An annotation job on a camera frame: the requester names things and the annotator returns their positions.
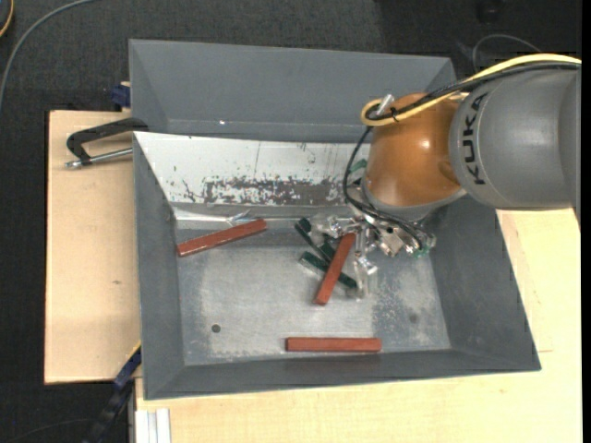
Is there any pale wood flat board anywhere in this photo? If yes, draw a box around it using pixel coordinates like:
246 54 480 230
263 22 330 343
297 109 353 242
43 109 142 385

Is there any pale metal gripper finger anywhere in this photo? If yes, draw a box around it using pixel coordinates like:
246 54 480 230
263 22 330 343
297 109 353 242
351 242 379 300
317 215 364 240

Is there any dark green flat block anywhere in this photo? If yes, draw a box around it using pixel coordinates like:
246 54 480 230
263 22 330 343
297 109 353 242
294 218 337 263
298 250 359 291

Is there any red-brown flat block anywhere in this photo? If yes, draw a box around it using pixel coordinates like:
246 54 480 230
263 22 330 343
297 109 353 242
312 232 358 306
284 336 384 354
175 217 269 258

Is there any grey metal bin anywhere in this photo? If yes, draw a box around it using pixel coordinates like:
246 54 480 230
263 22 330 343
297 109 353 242
127 38 542 401

